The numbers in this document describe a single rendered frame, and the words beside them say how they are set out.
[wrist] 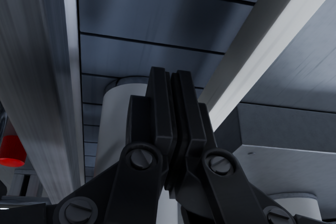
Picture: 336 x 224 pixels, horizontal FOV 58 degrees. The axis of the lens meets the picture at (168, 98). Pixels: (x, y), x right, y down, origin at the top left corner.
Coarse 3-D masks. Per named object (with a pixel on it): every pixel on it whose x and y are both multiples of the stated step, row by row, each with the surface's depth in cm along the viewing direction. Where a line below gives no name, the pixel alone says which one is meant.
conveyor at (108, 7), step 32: (96, 0) 14; (128, 0) 14; (160, 0) 14; (192, 0) 14; (224, 0) 14; (256, 0) 14; (96, 32) 16; (128, 32) 16; (160, 32) 16; (192, 32) 16; (224, 32) 16; (96, 64) 19; (128, 64) 19; (160, 64) 19; (192, 64) 19; (96, 96) 22; (96, 128) 26
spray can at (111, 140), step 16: (128, 80) 19; (144, 80) 19; (112, 96) 19; (128, 96) 19; (112, 112) 19; (112, 128) 18; (112, 144) 17; (96, 160) 18; (112, 160) 17; (160, 208) 16; (176, 208) 17
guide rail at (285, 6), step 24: (264, 0) 12; (288, 0) 10; (312, 0) 10; (264, 24) 11; (288, 24) 11; (240, 48) 13; (264, 48) 12; (216, 72) 16; (240, 72) 13; (216, 96) 16; (240, 96) 15; (216, 120) 17
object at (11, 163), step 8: (8, 136) 40; (16, 136) 40; (8, 144) 39; (16, 144) 40; (0, 152) 39; (8, 152) 39; (16, 152) 39; (24, 152) 40; (0, 160) 39; (8, 160) 39; (16, 160) 39; (24, 160) 40
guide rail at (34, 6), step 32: (0, 0) 4; (32, 0) 4; (0, 32) 4; (32, 32) 4; (64, 32) 6; (0, 64) 5; (32, 64) 5; (64, 64) 6; (0, 96) 6; (32, 96) 6; (64, 96) 7; (32, 128) 7; (64, 128) 8; (32, 160) 9; (64, 160) 9; (64, 192) 13
